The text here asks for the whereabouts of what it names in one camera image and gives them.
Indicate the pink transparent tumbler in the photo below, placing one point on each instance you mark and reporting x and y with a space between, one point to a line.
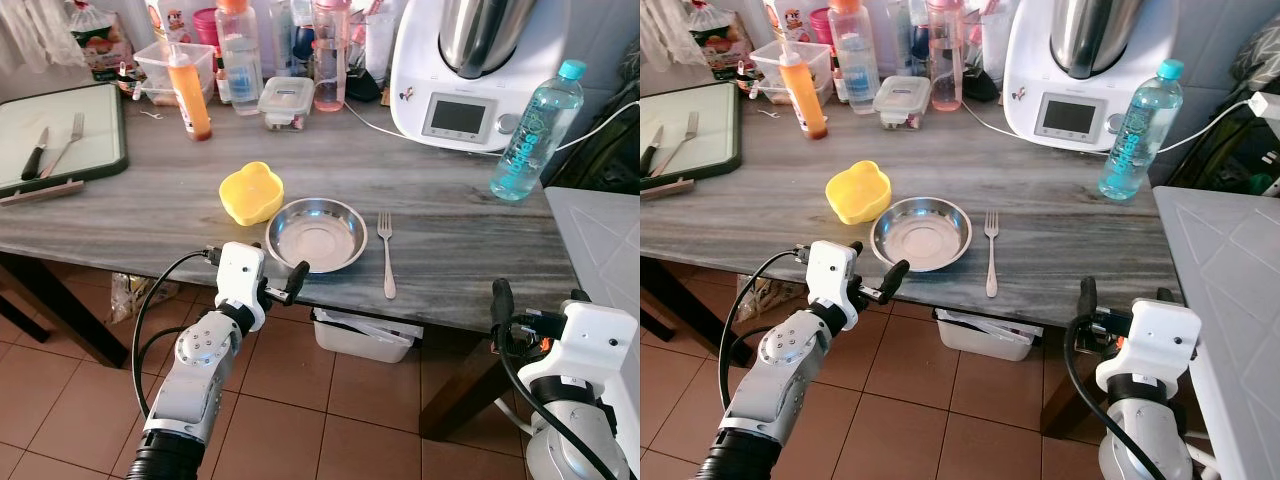
944 60
330 60

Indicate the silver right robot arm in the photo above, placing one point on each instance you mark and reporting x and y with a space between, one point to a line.
1145 440
575 440

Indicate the wooden stick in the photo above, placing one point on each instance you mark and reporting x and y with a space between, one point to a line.
665 187
45 191

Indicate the orange sauce squeeze bottle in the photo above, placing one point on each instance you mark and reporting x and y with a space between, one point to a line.
190 95
803 93

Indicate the pink plastic cup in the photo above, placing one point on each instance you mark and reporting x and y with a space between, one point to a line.
206 27
820 25

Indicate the bagged food packet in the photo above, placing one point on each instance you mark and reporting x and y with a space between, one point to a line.
100 45
725 45

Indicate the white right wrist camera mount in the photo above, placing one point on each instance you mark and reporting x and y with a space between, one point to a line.
585 345
1155 340

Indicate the small lidded food container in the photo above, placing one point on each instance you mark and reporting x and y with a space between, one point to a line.
285 102
900 100

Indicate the silver fork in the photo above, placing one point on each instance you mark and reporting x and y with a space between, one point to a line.
680 142
65 145
991 258
387 260

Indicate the grey folding table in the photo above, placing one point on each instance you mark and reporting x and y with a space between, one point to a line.
600 250
1225 290

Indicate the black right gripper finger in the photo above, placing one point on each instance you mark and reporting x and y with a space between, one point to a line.
1166 294
502 300
1088 298
579 296

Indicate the dark-framed white tray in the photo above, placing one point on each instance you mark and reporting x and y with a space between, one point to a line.
95 130
715 125

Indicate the clear plastic tub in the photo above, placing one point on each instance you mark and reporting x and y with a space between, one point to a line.
765 70
150 70

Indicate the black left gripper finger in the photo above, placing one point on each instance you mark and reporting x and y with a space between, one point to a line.
895 273
298 275

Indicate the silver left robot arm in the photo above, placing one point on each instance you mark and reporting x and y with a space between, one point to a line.
195 375
775 375

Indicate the orange-capped clear bottle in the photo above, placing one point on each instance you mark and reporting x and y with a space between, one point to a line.
240 65
855 62

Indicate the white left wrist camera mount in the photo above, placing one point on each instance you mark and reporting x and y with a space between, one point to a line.
830 275
240 275

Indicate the dark wooden table leg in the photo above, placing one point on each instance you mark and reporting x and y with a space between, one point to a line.
680 300
465 385
60 310
1060 385

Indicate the yellow plastic bowl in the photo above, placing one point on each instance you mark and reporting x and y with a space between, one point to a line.
250 195
857 193

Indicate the white kitchen cooking machine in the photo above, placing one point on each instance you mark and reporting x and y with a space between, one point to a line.
440 85
1045 85

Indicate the white plastic bin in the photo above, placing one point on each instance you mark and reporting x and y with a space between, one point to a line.
365 335
985 333

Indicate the stainless steel plate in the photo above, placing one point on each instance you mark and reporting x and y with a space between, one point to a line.
921 234
317 235

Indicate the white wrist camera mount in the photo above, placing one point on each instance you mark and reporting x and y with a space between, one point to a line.
830 275
240 275
1155 340
585 345

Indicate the white power adapter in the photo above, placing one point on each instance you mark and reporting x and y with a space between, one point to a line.
1266 105

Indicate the clear blue-capped water bottle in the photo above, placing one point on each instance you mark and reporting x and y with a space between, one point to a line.
1140 130
535 130

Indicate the crumpled plastic bag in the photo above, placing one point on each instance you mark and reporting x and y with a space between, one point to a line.
765 293
132 297

